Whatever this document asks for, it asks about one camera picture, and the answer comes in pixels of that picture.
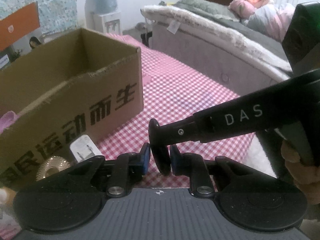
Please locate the person's right hand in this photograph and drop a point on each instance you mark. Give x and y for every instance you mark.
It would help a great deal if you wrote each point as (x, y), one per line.
(306, 178)

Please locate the white water dispenser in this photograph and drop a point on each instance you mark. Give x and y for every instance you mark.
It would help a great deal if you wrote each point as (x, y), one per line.
(104, 23)

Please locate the orange appliance carton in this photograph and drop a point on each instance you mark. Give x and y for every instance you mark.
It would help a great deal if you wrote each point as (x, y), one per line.
(20, 33)

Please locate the brown cardboard box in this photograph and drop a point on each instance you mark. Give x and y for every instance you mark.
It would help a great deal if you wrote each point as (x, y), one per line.
(80, 83)

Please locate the gold lid cream jar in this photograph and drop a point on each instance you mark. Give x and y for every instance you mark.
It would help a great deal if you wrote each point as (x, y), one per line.
(52, 166)

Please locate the white fuzzy blanket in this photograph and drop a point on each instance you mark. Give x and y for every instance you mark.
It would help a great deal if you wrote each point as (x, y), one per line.
(252, 47)

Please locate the pink checkered tablecloth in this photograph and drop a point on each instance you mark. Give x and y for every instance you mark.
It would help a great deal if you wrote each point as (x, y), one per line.
(173, 91)

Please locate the person lying on bed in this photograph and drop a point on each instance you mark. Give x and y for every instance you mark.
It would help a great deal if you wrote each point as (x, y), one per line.
(264, 16)

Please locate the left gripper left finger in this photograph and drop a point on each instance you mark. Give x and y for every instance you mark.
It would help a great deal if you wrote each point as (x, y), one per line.
(127, 170)

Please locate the white charger plug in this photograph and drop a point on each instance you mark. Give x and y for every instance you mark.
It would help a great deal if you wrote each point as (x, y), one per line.
(83, 148)

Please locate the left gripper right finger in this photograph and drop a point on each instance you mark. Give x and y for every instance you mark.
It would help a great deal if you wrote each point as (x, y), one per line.
(193, 166)

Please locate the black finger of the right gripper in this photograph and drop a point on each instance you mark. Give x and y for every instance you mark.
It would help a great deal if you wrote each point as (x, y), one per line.
(261, 110)

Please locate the grey bed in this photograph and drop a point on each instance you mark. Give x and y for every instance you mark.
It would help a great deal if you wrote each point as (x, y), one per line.
(204, 57)

